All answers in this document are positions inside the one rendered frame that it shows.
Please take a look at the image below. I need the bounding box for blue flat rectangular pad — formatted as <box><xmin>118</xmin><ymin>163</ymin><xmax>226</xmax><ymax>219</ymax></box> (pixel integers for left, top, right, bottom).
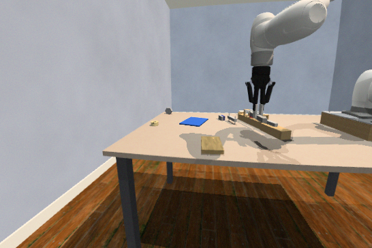
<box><xmin>179</xmin><ymin>117</ymin><xmax>208</xmax><ymax>127</ymax></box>

